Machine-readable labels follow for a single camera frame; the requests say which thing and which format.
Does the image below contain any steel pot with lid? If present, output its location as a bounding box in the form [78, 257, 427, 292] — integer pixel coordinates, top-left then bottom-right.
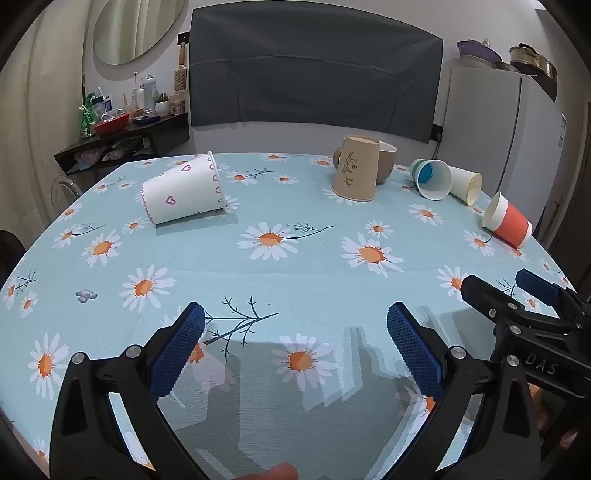
[509, 43, 559, 80]

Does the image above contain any brown paper cup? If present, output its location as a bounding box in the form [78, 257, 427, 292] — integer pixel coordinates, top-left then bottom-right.
[331, 135, 380, 203]

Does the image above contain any white refrigerator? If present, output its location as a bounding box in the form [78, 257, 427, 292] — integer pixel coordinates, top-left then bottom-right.
[436, 66, 568, 241]

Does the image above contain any daisy print blue tablecloth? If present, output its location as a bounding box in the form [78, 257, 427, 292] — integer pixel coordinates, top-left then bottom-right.
[0, 152, 579, 480]

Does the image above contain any green glass bottle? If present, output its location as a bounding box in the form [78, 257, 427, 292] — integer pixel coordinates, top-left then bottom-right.
[80, 92, 96, 140]

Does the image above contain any person's right hand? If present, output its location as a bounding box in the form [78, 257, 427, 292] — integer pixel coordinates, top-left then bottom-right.
[529, 385, 583, 450]

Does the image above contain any person's left hand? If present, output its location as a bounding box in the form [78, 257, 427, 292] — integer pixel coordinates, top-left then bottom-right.
[240, 462, 299, 480]

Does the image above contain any white cup with purple hearts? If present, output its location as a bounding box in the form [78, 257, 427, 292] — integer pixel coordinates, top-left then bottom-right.
[140, 150, 228, 226]

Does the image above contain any oval wall mirror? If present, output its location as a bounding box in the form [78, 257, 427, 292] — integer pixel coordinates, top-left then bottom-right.
[92, 0, 189, 66]

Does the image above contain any cream cup with yellow inside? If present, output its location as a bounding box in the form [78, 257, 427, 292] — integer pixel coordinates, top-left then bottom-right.
[450, 165, 483, 207]

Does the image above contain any wooden hairbrush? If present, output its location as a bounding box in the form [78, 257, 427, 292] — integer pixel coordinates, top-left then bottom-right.
[174, 42, 189, 93]

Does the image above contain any red bowl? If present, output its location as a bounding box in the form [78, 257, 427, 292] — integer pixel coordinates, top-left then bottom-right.
[92, 113, 130, 137]

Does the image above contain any transparent chair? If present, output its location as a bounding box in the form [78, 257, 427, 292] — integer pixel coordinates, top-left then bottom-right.
[50, 174, 84, 204]

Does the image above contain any beige curtain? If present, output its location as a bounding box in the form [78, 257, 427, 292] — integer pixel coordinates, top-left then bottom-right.
[0, 0, 95, 232]

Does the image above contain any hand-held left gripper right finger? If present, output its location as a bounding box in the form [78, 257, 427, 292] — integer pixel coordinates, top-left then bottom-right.
[386, 302, 544, 480]

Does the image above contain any white cup with blue inside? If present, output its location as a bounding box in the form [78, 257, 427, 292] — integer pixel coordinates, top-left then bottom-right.
[410, 159, 453, 202]

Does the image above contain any dark wooden shelf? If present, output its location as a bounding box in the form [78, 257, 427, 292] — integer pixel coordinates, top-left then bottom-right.
[54, 113, 191, 175]

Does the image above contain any brown ceramic mug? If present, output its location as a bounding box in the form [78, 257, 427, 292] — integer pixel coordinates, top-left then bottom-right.
[333, 141, 398, 186]

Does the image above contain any red and white cup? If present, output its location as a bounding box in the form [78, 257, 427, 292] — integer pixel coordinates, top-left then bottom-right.
[481, 191, 533, 250]

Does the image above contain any purple pot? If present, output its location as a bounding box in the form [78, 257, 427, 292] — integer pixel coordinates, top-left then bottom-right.
[456, 39, 502, 70]

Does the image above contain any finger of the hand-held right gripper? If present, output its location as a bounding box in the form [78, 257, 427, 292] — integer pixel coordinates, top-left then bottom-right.
[515, 270, 590, 332]
[460, 274, 526, 325]

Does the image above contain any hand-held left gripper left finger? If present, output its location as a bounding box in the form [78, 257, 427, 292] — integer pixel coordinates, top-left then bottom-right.
[50, 301, 206, 480]

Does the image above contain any dark grey cloth cover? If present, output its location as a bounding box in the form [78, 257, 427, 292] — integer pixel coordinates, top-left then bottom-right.
[189, 4, 444, 144]

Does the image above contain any black chair back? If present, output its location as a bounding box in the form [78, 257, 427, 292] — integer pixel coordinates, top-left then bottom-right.
[0, 229, 27, 288]

